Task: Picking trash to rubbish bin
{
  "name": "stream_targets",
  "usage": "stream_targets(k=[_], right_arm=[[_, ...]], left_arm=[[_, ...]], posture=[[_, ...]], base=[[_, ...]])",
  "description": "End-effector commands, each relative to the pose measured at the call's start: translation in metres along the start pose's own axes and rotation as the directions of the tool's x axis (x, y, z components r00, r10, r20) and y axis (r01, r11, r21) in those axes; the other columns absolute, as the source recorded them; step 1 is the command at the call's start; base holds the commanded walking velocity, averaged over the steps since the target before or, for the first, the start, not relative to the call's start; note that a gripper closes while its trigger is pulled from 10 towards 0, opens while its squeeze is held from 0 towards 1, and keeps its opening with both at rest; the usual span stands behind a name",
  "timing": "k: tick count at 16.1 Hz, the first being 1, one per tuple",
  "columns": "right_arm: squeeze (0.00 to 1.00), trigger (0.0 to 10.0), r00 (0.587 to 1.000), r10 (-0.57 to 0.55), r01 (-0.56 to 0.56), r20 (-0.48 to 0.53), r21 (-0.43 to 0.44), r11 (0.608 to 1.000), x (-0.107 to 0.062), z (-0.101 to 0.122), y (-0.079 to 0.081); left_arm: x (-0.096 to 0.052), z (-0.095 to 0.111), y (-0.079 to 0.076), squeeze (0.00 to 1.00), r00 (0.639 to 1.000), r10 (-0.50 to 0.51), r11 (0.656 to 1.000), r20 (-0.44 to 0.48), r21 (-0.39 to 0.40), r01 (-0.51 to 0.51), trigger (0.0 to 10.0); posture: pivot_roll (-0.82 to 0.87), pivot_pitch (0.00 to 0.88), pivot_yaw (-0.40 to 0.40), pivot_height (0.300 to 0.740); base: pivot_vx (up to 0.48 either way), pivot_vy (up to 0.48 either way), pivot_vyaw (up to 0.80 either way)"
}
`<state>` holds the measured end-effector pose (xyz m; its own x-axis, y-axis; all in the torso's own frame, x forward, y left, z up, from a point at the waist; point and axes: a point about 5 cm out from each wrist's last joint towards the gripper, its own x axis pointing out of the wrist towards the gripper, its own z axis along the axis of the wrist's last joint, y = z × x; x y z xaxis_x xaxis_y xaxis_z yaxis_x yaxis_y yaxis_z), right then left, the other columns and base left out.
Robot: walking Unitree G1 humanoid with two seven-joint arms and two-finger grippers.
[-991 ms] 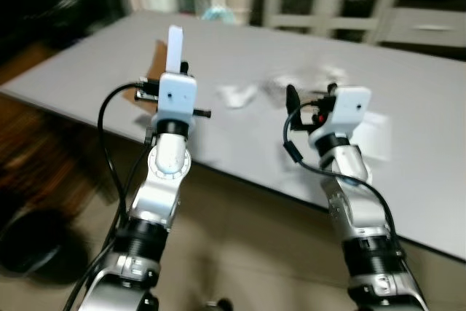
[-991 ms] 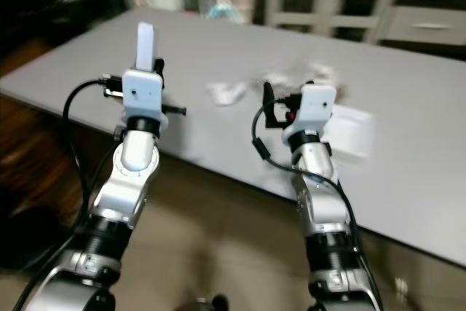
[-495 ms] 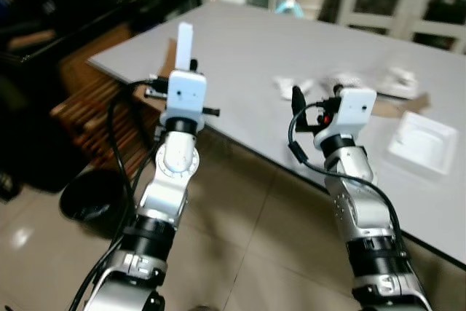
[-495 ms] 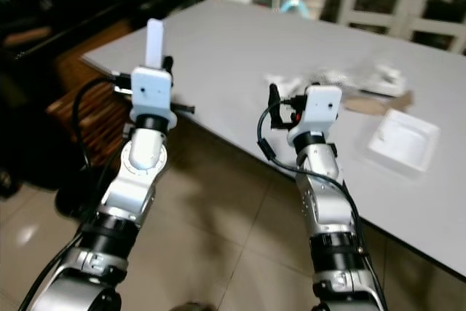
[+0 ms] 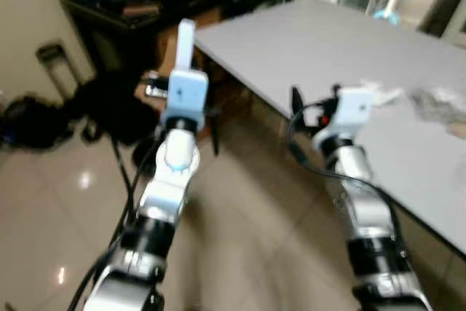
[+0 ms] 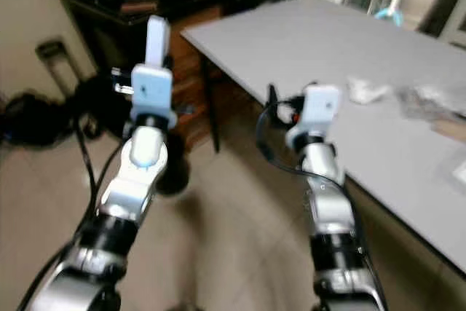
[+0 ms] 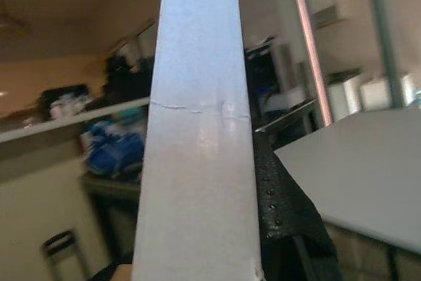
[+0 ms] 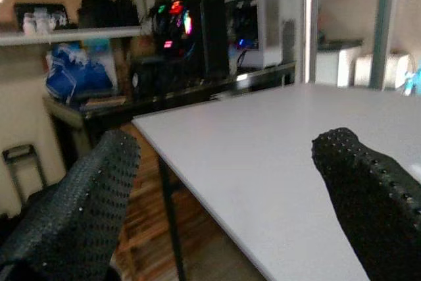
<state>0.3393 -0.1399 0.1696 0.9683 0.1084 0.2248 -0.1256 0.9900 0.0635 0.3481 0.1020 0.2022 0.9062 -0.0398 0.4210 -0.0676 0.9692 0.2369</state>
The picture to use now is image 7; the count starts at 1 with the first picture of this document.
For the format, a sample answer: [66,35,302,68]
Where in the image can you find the black trolley case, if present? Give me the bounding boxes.
[40,229,84,281]

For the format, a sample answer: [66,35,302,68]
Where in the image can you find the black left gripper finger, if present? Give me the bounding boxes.
[254,128,339,281]

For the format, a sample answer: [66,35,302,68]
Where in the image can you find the white cardboard box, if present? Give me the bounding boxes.
[131,0,263,281]

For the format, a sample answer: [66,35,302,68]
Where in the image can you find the blue bag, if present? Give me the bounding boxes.
[80,118,146,180]

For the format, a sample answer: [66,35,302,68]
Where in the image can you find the black glass table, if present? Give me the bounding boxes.
[78,97,320,281]

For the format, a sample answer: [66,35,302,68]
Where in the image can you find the pink door frame post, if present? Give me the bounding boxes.
[289,0,334,128]

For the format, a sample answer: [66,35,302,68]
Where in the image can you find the white table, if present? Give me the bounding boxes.
[273,109,421,256]

